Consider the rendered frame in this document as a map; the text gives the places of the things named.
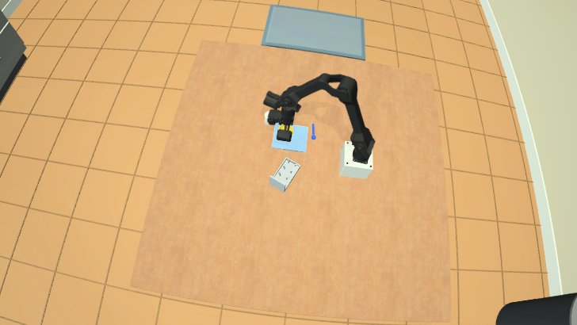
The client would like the light blue flat mat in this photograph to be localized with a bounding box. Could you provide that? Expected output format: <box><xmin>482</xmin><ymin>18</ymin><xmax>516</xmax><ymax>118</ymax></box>
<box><xmin>272</xmin><ymin>123</ymin><xmax>308</xmax><ymax>153</ymax></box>

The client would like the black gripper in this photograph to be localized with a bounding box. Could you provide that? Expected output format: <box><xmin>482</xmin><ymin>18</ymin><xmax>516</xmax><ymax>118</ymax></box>
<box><xmin>277</xmin><ymin>113</ymin><xmax>295</xmax><ymax>142</ymax></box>

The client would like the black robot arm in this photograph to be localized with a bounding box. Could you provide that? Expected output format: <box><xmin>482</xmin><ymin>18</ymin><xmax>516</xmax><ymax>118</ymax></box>
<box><xmin>263</xmin><ymin>73</ymin><xmax>375</xmax><ymax>164</ymax></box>

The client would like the yellow plate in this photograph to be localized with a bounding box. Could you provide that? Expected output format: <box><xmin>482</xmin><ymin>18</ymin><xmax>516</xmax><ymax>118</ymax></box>
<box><xmin>278</xmin><ymin>124</ymin><xmax>294</xmax><ymax>134</ymax></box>

